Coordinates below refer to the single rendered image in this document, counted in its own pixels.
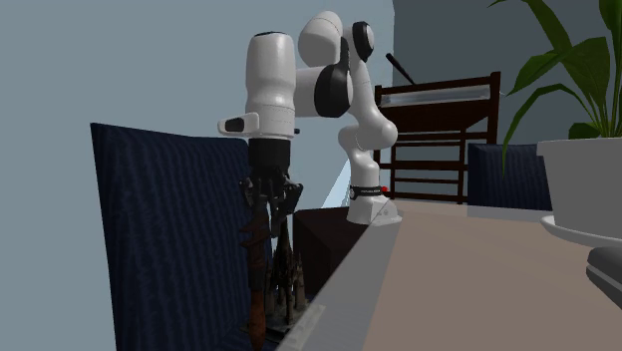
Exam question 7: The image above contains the dark wooden slatted chair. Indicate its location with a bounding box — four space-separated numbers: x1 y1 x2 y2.
372 70 502 205

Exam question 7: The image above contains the grey flat device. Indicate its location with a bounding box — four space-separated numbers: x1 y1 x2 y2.
585 245 622 311

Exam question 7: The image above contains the dark robot stand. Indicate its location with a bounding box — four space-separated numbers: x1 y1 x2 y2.
292 206 372 298

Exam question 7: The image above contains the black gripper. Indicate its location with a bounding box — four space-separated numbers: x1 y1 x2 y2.
239 138 305 238

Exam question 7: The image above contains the tall rusty brown figure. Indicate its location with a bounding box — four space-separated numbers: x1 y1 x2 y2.
239 202 272 351

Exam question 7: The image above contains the black stick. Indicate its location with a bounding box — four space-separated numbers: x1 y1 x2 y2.
385 52 418 87

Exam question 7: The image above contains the green plant in white pot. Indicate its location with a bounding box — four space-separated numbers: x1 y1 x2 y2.
487 0 622 249

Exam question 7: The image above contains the dark spired cathedral model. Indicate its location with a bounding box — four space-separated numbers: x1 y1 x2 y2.
263 219 313 334

